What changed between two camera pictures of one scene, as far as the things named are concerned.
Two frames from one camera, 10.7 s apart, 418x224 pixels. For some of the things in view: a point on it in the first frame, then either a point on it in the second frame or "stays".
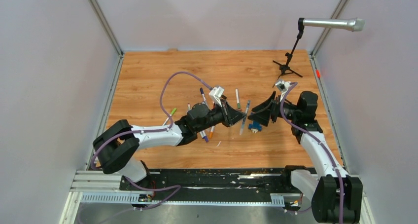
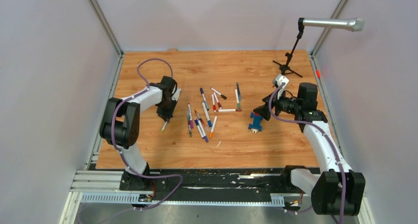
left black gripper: (230, 116) to (166, 116)
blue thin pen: (245, 117) to (238, 91)
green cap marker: (238, 103) stays
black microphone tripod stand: (285, 68) stays
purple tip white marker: (203, 135) stays
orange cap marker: (211, 131) stays
